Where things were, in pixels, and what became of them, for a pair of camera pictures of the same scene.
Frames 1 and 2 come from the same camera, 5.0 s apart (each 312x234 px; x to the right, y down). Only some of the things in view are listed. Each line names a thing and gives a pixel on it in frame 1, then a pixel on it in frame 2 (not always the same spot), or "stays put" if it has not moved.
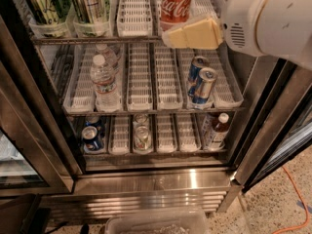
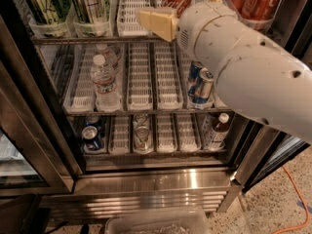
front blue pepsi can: (90, 138) stays put
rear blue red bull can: (198, 63) stays put
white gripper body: (243, 22) -> (191, 24)
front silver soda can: (142, 139) stays put
